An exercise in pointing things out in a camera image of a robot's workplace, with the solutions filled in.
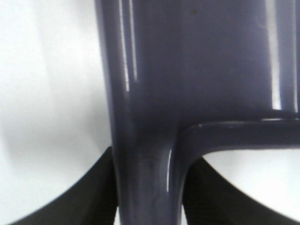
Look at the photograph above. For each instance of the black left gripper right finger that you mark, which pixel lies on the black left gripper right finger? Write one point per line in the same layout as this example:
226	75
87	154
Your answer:
209	199

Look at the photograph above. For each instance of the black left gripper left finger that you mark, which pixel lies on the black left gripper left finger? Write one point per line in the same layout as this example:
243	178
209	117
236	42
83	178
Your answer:
92	200

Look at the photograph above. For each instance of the purple plastic dustpan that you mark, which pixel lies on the purple plastic dustpan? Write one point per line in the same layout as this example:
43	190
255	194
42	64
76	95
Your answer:
185	78

